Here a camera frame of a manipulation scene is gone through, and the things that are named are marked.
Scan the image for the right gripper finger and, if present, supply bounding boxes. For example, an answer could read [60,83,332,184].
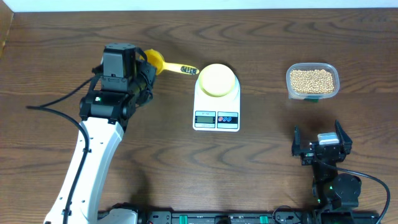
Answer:
[292,126,303,156]
[335,119,353,154]

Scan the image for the yellow measuring scoop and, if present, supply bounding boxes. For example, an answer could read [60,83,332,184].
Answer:
[144,49,200,75]

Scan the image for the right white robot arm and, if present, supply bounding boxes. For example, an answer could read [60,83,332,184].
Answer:
[292,121,361,223]

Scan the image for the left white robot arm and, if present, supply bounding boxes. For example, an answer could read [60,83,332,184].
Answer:
[44,43,156,223]

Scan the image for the pale yellow bowl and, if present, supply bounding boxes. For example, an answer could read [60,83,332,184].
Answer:
[198,63,236,97]

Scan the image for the white digital kitchen scale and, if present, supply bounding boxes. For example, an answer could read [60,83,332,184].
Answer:
[192,76,241,132]

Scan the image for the clear plastic container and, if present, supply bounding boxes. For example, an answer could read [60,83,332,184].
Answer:
[286,63,340,101]

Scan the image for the soybeans in container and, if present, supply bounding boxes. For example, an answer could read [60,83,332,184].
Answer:
[290,69,335,94]

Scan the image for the right black cable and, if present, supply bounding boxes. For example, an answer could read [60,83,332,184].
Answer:
[313,157,391,224]

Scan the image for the black cable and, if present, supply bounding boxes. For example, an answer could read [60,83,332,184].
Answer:
[26,74,103,224]
[313,157,391,224]

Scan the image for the left black cable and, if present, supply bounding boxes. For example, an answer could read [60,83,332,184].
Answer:
[26,74,103,224]

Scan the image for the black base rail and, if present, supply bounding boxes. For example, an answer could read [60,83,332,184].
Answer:
[99,210,382,224]

